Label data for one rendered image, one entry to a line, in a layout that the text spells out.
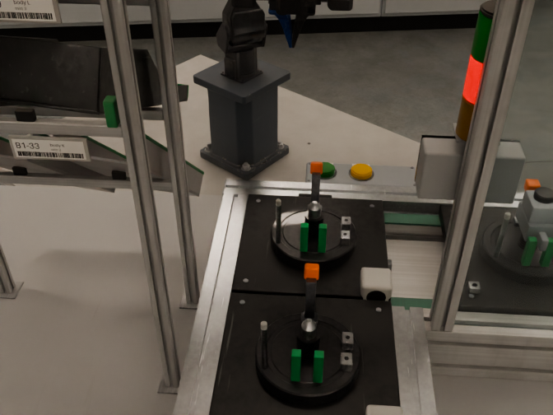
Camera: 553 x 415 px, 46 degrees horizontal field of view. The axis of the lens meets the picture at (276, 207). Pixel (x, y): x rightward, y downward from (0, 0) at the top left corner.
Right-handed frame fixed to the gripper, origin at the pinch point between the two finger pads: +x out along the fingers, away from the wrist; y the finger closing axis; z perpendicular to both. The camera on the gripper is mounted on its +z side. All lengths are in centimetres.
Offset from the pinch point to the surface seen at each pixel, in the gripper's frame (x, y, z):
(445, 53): 126, 77, -266
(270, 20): 117, -29, -284
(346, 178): 29.4, 10.6, 0.0
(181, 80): 40, -33, -56
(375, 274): 26.4, 14.6, 28.7
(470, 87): -7.4, 21.9, 32.8
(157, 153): 8.9, -17.5, 24.7
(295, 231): 26.4, 2.1, 19.7
